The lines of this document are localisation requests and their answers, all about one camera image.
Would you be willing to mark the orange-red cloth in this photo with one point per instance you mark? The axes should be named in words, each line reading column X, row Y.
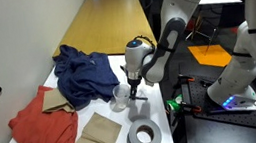
column 46, row 133

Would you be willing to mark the navy blue cloth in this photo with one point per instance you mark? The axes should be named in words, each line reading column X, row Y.
column 83, row 76

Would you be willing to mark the yellow wooden table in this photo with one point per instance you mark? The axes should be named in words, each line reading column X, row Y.
column 111, row 23

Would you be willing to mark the clear plastic cup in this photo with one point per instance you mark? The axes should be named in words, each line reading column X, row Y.
column 121, row 97

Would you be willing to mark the thin metal tripod legs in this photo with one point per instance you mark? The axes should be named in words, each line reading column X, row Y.
column 198, row 31

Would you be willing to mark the small brown paper bag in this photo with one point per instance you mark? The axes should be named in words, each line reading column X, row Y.
column 55, row 102

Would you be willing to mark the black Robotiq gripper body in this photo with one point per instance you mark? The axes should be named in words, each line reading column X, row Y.
column 134, row 78

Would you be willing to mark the large brown paper bag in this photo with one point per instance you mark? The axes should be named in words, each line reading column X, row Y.
column 94, row 142

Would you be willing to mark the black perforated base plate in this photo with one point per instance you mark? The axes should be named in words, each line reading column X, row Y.
column 217, row 129

